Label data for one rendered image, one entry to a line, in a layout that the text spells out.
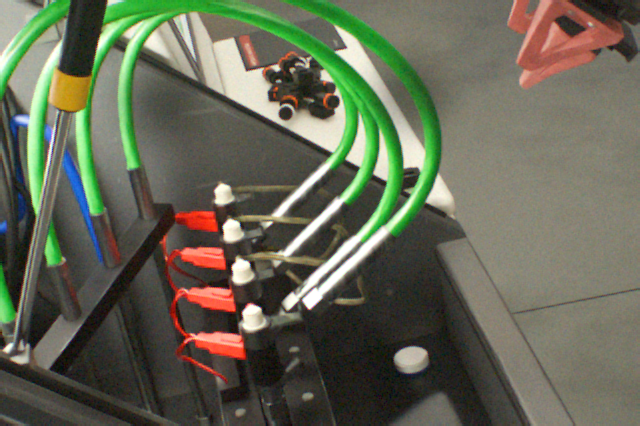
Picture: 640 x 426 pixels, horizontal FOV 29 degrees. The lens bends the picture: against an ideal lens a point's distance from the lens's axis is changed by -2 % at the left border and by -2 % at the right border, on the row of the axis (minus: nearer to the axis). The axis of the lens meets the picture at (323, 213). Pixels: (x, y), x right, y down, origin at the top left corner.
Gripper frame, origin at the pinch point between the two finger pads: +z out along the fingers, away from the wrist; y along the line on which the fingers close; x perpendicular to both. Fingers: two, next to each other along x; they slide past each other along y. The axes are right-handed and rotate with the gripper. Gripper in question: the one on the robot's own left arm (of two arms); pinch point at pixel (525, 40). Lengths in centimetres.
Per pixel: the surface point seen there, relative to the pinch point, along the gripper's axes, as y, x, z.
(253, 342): 8.1, -3.9, 32.9
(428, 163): 1.1, 0.6, 13.4
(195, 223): -16.6, -4.4, 44.5
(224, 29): -341, 89, 220
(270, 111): -60, 12, 57
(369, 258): 4.4, 0.8, 22.3
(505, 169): -192, 133, 126
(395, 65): -0.7, -6.6, 7.9
